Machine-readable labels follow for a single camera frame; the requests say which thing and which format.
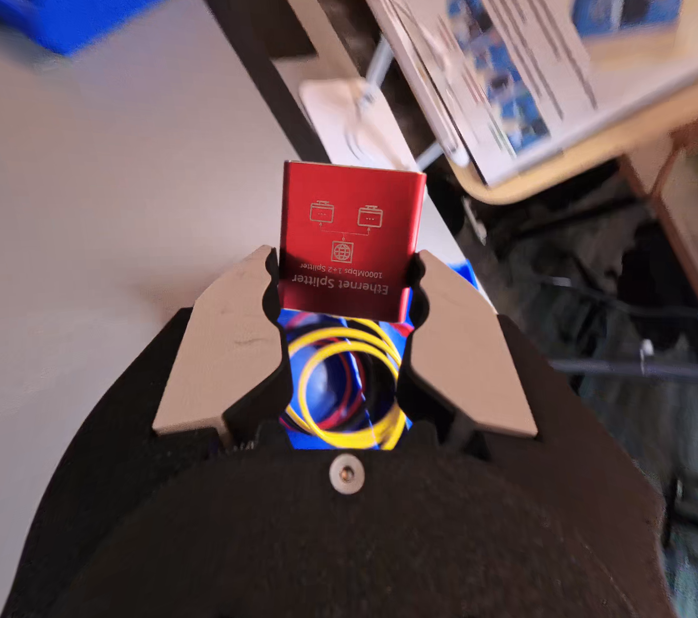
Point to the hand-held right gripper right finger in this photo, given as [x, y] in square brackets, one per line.
[469, 356]

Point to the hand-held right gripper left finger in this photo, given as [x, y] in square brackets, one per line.
[218, 356]

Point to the red ethernet splitter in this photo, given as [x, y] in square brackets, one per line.
[349, 209]

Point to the white board stand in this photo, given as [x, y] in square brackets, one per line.
[343, 122]

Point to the printed instruction board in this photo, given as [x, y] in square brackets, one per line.
[491, 29]

